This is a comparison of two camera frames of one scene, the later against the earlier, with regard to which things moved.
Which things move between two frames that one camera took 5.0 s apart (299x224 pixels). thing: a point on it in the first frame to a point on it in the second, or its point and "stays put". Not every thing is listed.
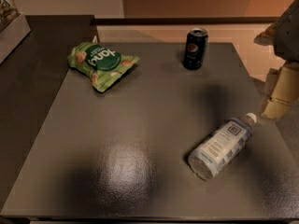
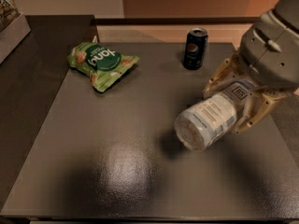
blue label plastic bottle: x=222 y=147 to x=203 y=124
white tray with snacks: x=14 y=27 stays put
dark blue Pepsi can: x=196 y=46 stays put
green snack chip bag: x=102 y=64 stays put
